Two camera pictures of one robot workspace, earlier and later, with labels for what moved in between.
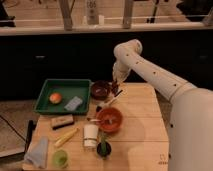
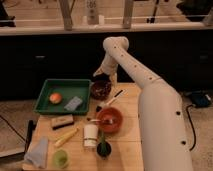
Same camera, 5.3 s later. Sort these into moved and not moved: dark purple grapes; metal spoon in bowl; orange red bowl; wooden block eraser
Moved: dark purple grapes
Not moved: wooden block eraser; metal spoon in bowl; orange red bowl
